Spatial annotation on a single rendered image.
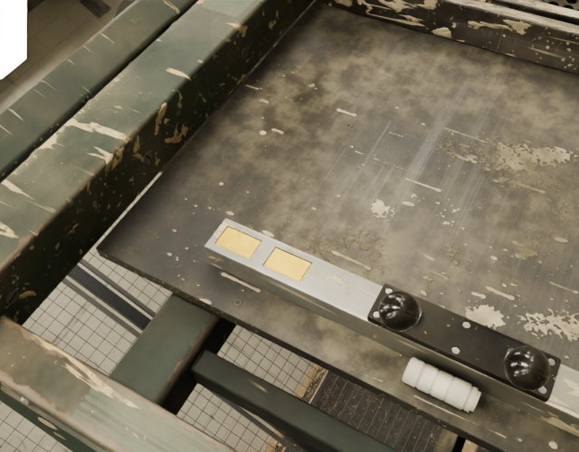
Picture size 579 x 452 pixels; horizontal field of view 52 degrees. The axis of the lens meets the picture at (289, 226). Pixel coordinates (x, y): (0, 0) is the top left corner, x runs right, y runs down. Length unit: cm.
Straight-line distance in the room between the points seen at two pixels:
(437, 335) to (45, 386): 42
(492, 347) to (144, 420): 37
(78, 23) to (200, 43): 553
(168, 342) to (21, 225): 22
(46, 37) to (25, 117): 495
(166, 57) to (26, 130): 52
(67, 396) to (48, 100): 85
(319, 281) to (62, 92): 88
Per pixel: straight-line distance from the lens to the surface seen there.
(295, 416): 73
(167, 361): 76
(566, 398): 68
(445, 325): 67
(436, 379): 67
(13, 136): 136
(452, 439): 186
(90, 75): 145
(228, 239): 74
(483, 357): 66
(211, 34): 94
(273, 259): 72
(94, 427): 66
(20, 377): 71
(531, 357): 55
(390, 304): 55
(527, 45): 107
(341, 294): 69
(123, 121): 83
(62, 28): 639
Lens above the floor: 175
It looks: 7 degrees down
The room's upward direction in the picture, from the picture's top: 51 degrees counter-clockwise
